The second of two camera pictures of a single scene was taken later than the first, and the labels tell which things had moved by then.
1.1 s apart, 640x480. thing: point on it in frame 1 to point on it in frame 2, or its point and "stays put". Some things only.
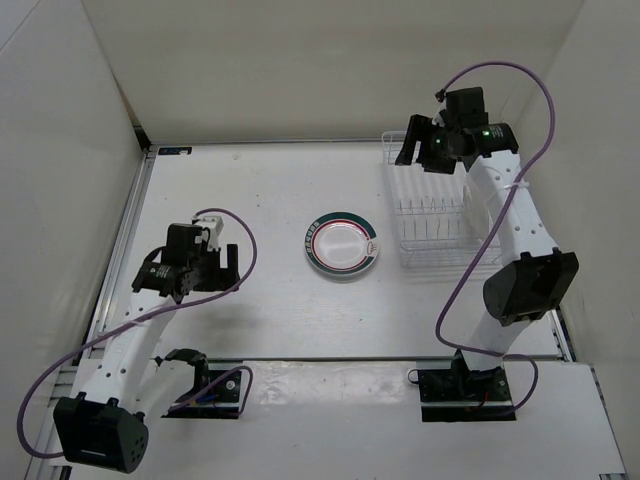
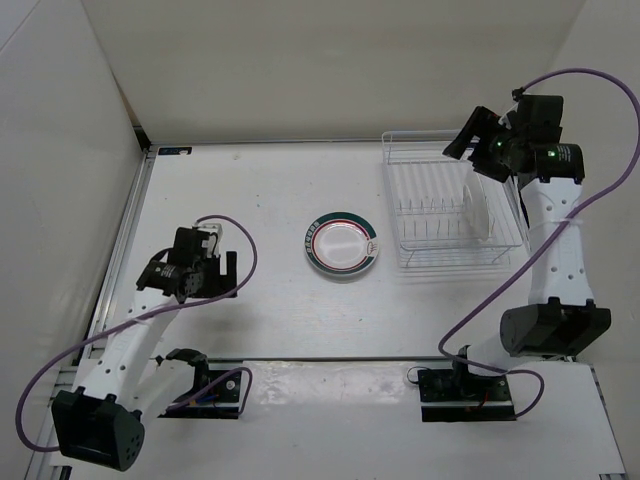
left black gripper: (223, 278) stays put
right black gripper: (420, 129) to (481, 120)
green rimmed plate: (342, 243) stays put
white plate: (475, 216) stays put
